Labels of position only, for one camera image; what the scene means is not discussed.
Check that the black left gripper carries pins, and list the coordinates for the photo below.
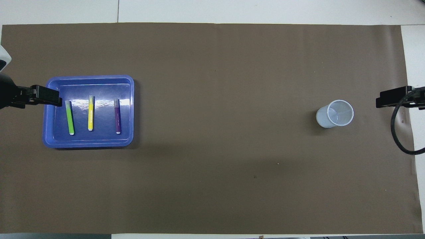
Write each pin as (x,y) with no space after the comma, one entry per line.
(43,95)

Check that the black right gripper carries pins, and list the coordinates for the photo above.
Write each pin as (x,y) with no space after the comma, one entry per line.
(391,98)

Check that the green highlighter pen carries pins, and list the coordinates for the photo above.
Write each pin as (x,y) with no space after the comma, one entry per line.
(69,118)

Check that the yellow highlighter pen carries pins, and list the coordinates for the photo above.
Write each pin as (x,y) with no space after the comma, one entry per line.
(90,114)

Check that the purple highlighter pen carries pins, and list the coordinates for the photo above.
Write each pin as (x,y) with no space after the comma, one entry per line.
(117,118)

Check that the pale mesh pen cup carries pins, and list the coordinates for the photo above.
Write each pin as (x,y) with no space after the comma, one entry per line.
(323,118)

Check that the blue plastic tray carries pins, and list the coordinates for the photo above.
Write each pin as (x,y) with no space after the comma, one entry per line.
(103,139)

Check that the brown table mat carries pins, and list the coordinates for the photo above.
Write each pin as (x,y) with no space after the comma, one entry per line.
(212,186)

